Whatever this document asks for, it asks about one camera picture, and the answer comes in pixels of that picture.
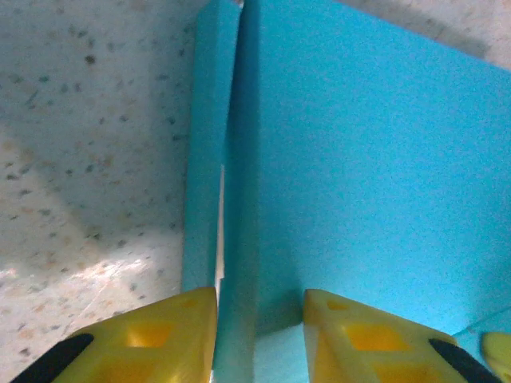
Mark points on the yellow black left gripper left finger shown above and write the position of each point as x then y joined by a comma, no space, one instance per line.
151,343

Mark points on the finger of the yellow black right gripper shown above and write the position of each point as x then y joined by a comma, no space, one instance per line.
499,353

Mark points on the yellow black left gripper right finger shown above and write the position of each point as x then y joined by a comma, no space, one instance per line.
371,343

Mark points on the blue paper box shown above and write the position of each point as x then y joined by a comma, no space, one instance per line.
359,159

